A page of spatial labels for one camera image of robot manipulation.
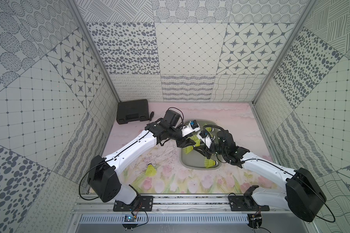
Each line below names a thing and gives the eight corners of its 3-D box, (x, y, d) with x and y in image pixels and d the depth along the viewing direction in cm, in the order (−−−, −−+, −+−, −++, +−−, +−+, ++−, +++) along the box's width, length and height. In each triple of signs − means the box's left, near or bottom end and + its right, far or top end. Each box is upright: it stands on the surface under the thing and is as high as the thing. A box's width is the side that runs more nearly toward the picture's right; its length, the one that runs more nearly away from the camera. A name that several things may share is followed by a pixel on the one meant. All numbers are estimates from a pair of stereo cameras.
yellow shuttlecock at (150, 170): (146, 176, 85) (145, 174, 82) (148, 165, 90) (147, 162, 86) (156, 176, 85) (155, 174, 82) (157, 165, 90) (156, 162, 86)
